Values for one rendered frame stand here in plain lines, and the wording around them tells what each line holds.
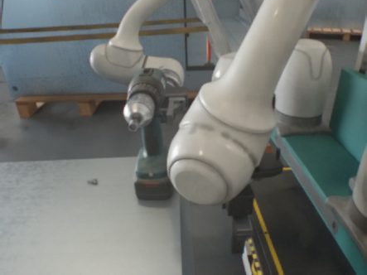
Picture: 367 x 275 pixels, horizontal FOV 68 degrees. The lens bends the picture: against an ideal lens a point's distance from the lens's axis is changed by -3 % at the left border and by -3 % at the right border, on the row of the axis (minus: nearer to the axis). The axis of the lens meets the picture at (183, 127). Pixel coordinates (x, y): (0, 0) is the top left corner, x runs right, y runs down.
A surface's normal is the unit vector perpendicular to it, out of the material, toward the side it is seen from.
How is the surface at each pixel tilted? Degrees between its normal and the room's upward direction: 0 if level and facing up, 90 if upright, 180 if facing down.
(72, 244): 0
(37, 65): 90
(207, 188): 98
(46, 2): 90
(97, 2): 90
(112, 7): 90
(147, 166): 12
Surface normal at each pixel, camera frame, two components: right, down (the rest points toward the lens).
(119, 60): -0.01, 0.32
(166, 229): -0.04, -0.88
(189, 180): -0.41, 0.56
